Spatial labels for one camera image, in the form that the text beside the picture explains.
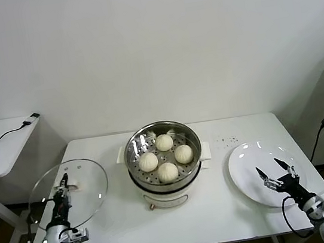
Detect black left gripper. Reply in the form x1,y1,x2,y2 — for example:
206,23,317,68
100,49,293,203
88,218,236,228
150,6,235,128
46,172,77,227

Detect white side table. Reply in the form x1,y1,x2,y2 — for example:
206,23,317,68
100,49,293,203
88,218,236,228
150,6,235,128
0,113,59,243

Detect white round plate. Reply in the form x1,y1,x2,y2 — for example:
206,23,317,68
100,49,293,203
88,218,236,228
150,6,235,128
225,134,310,215

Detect stainless steel steamer basket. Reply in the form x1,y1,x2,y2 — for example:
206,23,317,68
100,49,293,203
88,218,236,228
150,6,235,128
120,117,207,193

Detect scattered dark crumbs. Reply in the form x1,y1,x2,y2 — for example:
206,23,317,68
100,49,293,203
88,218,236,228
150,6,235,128
214,134,240,151

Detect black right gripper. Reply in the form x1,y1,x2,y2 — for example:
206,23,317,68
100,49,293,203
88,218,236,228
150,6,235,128
254,153,317,211

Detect white steamed baozi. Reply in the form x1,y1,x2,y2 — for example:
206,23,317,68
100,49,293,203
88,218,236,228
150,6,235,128
173,143,195,165
154,132,175,153
155,160,180,186
137,151,160,174

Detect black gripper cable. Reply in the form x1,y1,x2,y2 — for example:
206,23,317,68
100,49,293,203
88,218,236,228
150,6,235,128
21,198,62,243
280,192,316,242

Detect black cable with adapter plug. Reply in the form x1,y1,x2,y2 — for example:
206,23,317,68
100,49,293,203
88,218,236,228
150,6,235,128
0,112,44,142

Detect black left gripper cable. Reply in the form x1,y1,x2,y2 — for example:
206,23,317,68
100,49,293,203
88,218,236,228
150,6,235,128
21,198,62,243

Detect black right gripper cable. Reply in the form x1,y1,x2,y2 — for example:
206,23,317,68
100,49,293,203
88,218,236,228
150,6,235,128
280,192,316,242

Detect glass lid with white handle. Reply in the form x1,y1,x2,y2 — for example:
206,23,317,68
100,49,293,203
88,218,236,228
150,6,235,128
22,155,114,236

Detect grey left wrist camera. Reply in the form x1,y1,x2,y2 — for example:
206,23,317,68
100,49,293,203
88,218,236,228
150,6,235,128
66,226,91,243

